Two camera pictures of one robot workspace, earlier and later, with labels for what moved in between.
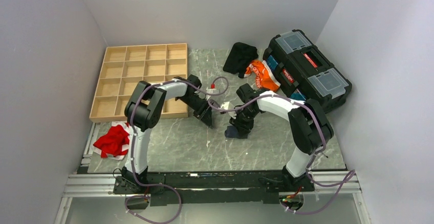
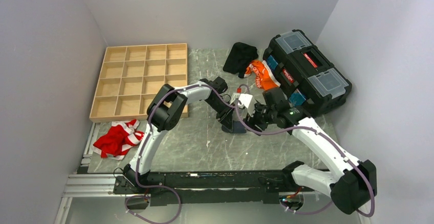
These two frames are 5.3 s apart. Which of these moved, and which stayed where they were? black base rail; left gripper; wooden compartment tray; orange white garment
Moved: left gripper
Stayed: wooden compartment tray; orange white garment; black base rail
